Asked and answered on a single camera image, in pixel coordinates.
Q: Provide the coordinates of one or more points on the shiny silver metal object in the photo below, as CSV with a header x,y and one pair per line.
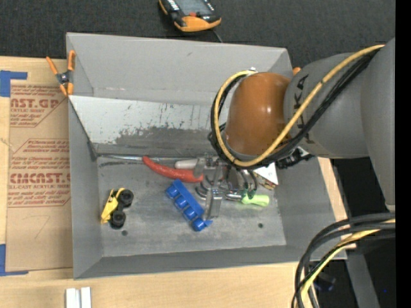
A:
x,y
201,192

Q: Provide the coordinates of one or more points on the brown cardboard board red print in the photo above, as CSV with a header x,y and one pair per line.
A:
x,y
38,229

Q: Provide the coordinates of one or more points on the grey metal bin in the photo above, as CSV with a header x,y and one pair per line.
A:
x,y
151,223

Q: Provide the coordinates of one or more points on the blue studded toy brick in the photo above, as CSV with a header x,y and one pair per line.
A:
x,y
184,201

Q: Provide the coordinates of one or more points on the yellow toy car black wheels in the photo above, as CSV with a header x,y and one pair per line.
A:
x,y
110,204

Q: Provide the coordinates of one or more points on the light green toy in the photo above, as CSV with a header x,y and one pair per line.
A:
x,y
260,200

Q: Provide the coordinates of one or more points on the red toy chili pepper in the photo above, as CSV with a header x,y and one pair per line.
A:
x,y
167,172

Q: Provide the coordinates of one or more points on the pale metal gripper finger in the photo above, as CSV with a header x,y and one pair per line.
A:
x,y
213,205
200,168

